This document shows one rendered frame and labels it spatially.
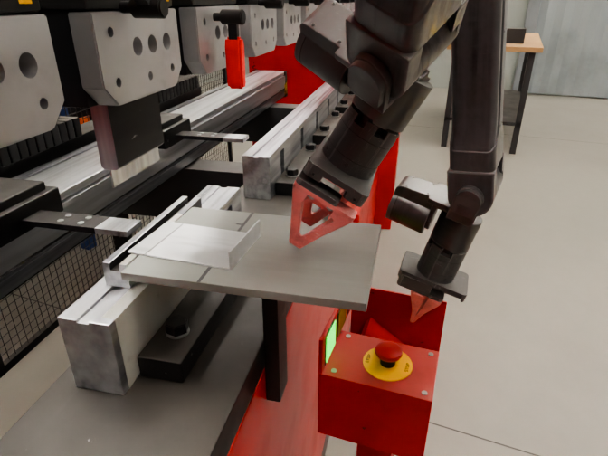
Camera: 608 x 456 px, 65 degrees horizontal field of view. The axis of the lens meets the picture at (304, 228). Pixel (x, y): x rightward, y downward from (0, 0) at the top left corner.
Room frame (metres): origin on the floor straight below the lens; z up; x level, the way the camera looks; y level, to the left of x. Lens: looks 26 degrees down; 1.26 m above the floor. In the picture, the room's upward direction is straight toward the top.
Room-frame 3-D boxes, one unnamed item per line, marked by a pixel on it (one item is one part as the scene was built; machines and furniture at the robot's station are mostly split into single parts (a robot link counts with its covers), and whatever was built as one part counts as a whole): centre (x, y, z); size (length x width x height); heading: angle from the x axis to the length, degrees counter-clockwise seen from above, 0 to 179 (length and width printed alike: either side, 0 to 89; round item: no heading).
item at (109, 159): (0.52, 0.19, 1.13); 0.10 x 0.02 x 0.10; 167
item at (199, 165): (1.19, 0.43, 0.81); 0.64 x 0.08 x 0.14; 77
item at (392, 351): (0.54, -0.12, 0.79); 0.04 x 0.04 x 0.04
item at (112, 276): (0.55, 0.19, 0.99); 0.20 x 0.03 x 0.03; 167
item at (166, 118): (0.99, 0.25, 1.01); 0.26 x 0.12 x 0.05; 77
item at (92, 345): (0.58, 0.18, 0.92); 0.39 x 0.06 x 0.10; 167
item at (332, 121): (1.49, -0.08, 0.89); 0.30 x 0.05 x 0.03; 167
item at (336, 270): (0.49, 0.05, 1.00); 0.26 x 0.18 x 0.01; 77
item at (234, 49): (0.66, 0.10, 1.20); 0.04 x 0.02 x 0.10; 77
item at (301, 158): (1.10, 0.00, 0.89); 0.30 x 0.05 x 0.03; 167
